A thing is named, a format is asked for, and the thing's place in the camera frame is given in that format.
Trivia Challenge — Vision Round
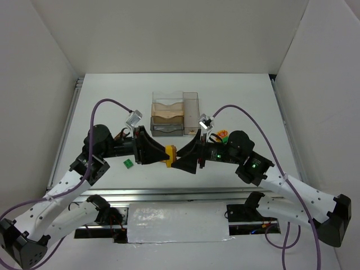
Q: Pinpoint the yellow lego brick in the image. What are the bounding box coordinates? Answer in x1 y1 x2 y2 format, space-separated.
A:
165 145 177 168

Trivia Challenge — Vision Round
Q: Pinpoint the yellow flower lego piece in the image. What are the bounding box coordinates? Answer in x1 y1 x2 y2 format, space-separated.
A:
216 130 229 143

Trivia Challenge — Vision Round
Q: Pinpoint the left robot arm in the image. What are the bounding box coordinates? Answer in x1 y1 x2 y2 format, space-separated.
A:
1 124 169 269

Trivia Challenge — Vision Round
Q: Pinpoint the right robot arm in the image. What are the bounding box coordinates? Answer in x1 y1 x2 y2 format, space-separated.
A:
172 130 352 248

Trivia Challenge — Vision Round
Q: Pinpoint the green square lego brick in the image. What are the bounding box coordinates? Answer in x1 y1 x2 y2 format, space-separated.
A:
123 159 134 169

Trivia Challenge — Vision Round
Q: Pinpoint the grey tinted plastic bin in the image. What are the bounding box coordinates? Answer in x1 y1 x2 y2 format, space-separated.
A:
150 117 184 137

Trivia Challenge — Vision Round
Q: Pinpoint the tall clear drawer bin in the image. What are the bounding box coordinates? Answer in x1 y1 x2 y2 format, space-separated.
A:
183 92 200 136

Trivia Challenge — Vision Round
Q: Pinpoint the clear plastic bin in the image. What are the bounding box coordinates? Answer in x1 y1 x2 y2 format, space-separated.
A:
152 91 183 106

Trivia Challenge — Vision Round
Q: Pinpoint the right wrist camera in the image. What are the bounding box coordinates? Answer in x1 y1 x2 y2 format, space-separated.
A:
199 114 214 135

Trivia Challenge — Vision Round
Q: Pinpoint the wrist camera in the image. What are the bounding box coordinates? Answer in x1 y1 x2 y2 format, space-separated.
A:
125 110 142 129
199 114 214 135

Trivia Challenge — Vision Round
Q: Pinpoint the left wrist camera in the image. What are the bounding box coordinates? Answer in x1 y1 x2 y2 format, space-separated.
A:
125 110 142 129

